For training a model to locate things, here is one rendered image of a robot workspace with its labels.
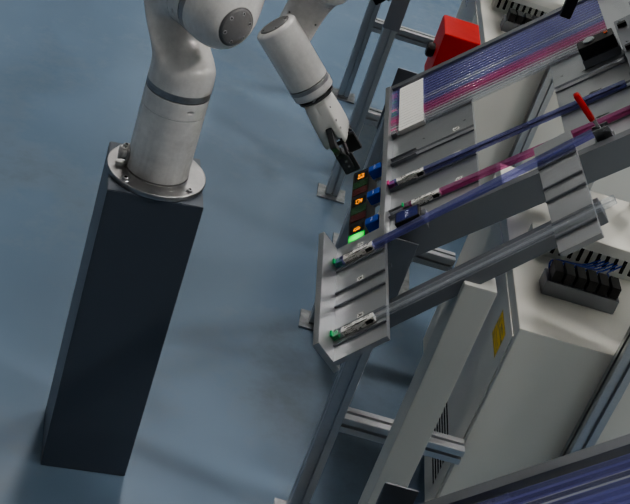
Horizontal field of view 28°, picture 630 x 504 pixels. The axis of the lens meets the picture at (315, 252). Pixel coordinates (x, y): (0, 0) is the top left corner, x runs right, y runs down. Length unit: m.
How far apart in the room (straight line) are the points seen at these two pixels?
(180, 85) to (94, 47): 2.22
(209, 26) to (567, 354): 0.97
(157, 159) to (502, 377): 0.82
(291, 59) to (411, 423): 0.72
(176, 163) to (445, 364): 0.61
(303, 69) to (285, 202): 1.47
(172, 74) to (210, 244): 1.36
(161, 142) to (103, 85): 1.92
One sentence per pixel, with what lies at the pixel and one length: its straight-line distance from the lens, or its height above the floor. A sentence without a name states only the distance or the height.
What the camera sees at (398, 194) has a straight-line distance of 2.53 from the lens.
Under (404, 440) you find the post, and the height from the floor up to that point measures 0.49.
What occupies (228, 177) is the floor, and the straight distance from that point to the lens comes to 3.88.
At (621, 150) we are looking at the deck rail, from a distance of 2.31.
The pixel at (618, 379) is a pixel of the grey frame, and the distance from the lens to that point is 2.54.
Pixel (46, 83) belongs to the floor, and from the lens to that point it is 4.14.
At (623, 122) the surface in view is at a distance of 2.37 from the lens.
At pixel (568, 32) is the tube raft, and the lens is 2.80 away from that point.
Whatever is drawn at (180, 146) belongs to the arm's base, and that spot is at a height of 0.80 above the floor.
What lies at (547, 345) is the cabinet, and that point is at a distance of 2.52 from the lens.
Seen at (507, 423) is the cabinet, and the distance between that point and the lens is 2.64.
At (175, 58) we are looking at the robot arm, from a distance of 2.25.
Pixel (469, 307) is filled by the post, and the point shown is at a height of 0.80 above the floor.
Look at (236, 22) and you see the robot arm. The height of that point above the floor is 1.08.
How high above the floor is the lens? 1.90
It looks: 31 degrees down
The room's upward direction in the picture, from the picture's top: 20 degrees clockwise
